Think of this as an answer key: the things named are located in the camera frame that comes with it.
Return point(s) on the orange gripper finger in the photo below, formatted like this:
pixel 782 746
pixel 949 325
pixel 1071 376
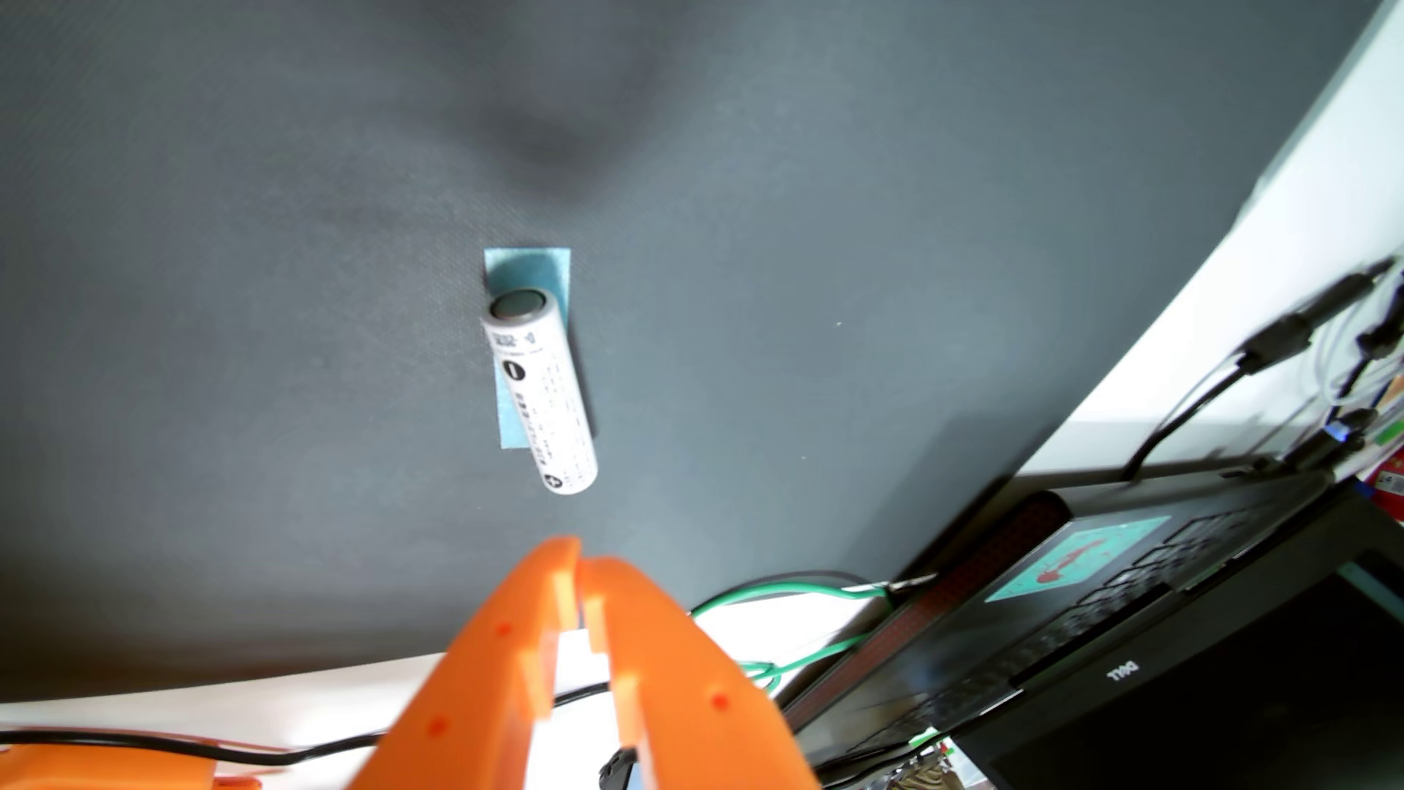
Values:
pixel 691 702
pixel 483 680

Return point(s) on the white AA battery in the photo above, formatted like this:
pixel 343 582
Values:
pixel 543 395

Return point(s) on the orange robot base part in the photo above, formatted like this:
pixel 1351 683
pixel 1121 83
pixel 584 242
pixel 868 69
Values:
pixel 88 768

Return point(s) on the black Dell laptop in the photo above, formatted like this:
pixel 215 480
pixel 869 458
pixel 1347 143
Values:
pixel 1097 658

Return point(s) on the light blue paper patch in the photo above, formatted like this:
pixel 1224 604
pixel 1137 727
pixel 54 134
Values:
pixel 527 269

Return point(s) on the dark grey mat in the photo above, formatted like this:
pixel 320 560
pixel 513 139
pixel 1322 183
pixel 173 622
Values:
pixel 219 329

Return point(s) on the black plug with blue light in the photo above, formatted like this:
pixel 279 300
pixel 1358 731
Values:
pixel 1333 433

